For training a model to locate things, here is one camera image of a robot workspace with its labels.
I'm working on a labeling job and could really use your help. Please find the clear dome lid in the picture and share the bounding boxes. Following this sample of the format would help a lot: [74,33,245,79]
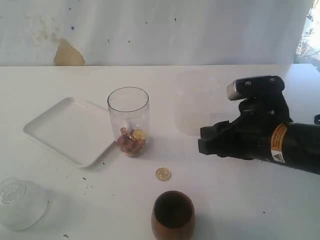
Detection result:
[0,177,49,231]

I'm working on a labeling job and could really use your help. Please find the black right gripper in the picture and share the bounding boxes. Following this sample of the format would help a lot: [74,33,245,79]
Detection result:
[197,94,292,160]

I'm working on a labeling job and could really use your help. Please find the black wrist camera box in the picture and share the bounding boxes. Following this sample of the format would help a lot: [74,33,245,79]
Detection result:
[226,75,285,101]

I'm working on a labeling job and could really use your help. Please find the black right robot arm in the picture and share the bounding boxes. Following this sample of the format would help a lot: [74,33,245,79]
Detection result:
[197,93,320,174]

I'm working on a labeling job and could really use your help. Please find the gold coin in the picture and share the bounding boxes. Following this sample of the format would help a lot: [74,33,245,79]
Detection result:
[155,167,172,182]

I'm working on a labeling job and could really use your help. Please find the brown wooden cup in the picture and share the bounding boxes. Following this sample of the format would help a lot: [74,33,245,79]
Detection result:
[151,190,196,240]

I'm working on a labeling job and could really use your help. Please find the clear plastic tumbler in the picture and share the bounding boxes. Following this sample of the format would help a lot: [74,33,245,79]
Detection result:
[106,86,150,156]

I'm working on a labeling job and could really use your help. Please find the white rectangular plastic tray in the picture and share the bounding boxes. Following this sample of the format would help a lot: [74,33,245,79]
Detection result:
[23,97,115,168]

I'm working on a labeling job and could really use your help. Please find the brown chunks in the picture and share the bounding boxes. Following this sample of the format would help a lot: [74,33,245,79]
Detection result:
[116,127,148,157]

